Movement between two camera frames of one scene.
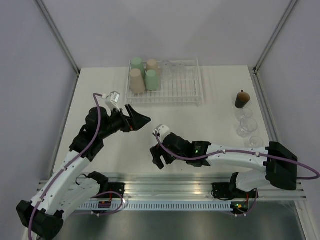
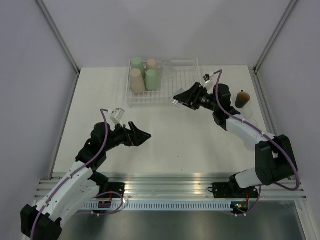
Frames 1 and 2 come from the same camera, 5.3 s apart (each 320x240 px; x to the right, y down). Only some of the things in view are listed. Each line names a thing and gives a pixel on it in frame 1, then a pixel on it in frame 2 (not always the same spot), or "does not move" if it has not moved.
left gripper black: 136,122 -> 131,140
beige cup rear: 152,65 does not move
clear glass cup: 245,112 does not move
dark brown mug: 242,98 does not move
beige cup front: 136,80 does not move
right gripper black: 157,151 -> 188,96
